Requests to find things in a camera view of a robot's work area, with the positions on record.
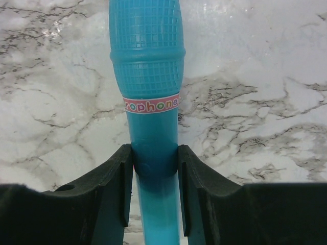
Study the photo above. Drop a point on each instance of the blue toy microphone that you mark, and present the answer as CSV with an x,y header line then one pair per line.
x,y
147,52

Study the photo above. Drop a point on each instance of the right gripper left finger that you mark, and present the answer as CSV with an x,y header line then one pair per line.
x,y
92,209

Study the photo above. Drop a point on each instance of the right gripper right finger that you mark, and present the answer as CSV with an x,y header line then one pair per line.
x,y
216,210

